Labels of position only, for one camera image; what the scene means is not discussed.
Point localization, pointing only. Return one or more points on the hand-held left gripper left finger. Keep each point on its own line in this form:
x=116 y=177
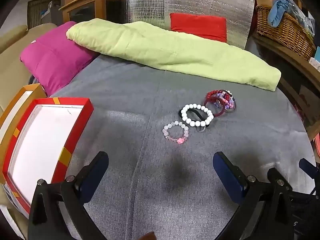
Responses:
x=95 y=177

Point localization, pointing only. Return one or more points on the beige sofa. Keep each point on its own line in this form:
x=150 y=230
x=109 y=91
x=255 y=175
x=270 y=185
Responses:
x=15 y=62

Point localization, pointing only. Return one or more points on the wicker basket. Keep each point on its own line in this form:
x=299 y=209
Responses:
x=287 y=32

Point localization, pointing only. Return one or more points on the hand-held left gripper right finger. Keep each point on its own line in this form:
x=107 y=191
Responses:
x=225 y=172

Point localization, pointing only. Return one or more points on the grey bed sheet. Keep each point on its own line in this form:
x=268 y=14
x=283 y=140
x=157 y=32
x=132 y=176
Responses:
x=125 y=105

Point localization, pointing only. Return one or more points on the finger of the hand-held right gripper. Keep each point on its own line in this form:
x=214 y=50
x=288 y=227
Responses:
x=306 y=166

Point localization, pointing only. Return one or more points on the red cardboard box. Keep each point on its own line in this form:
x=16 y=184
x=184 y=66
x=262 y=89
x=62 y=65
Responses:
x=42 y=142

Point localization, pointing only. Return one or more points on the red pillow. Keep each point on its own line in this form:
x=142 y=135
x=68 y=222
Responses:
x=197 y=25

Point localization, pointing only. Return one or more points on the magenta pillow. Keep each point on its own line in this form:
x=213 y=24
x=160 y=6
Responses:
x=52 y=62

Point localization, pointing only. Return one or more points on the wooden shelf unit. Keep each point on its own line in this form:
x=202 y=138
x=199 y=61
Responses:
x=282 y=55

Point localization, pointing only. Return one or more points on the light blue book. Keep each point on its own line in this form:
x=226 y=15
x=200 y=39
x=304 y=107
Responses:
x=315 y=60

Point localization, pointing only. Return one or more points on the light green quilt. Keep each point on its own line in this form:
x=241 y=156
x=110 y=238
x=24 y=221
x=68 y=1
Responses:
x=162 y=47

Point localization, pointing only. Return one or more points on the orange box lid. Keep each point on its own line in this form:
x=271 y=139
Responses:
x=30 y=88

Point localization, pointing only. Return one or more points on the dark red bangle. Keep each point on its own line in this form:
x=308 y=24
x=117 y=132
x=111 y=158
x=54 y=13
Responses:
x=217 y=114

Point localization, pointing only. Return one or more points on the blue cloth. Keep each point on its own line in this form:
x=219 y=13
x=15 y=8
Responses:
x=277 y=12

